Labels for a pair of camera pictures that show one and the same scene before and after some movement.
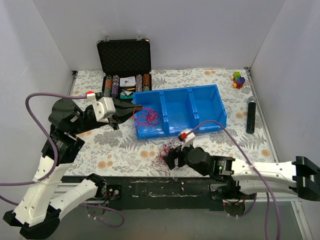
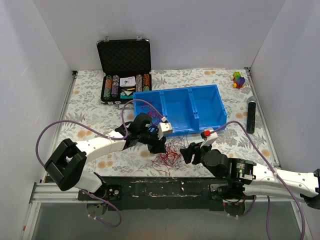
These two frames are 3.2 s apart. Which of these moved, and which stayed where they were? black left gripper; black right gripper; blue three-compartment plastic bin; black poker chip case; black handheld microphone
Moved: black left gripper; black right gripper
Stayed: blue three-compartment plastic bin; black handheld microphone; black poker chip case
